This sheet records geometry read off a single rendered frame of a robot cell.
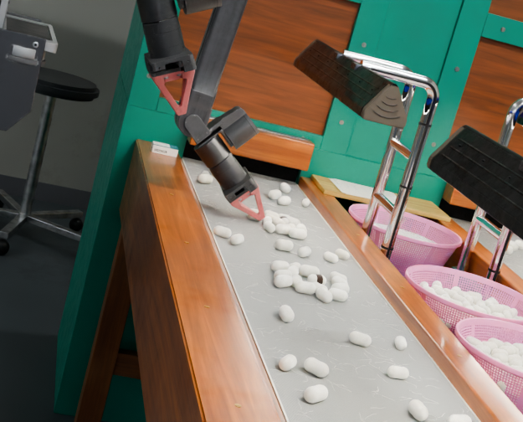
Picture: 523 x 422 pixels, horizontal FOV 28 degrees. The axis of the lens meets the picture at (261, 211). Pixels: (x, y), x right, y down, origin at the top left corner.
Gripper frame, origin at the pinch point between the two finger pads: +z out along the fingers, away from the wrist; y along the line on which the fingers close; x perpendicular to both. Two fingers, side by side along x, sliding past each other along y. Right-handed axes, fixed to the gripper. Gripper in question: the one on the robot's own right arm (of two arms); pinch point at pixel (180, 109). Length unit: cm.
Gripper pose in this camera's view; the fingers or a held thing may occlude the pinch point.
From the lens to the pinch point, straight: 168.0
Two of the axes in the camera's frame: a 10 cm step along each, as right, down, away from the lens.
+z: 1.9, 9.2, 3.3
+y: -2.2, -2.9, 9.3
